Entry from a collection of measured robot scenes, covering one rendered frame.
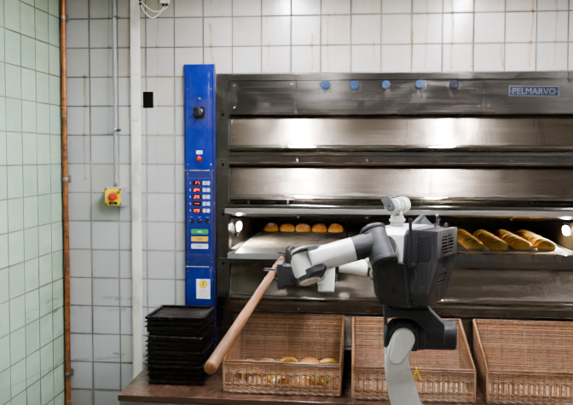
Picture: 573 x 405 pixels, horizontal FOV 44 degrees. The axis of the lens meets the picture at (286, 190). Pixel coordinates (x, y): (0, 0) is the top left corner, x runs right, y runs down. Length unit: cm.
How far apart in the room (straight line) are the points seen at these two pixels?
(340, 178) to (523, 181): 92
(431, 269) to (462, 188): 108
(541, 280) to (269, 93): 168
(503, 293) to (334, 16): 165
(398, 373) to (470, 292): 103
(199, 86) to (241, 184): 55
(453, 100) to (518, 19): 51
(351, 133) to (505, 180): 81
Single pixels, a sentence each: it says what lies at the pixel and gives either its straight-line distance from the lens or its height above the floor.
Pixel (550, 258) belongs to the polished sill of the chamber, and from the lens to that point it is 385.
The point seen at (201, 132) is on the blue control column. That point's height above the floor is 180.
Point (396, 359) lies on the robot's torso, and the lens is 285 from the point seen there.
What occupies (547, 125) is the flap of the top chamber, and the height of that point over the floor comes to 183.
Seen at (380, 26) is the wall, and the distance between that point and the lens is 374.
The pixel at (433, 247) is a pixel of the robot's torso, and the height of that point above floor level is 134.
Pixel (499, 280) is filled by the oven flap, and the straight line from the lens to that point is 382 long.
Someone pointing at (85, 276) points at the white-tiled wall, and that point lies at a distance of 402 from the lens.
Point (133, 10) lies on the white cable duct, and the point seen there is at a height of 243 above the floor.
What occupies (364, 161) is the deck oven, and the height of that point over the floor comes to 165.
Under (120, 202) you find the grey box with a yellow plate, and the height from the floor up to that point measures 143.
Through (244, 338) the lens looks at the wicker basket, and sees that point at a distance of 381.
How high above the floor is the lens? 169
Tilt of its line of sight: 3 degrees down
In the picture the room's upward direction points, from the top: straight up
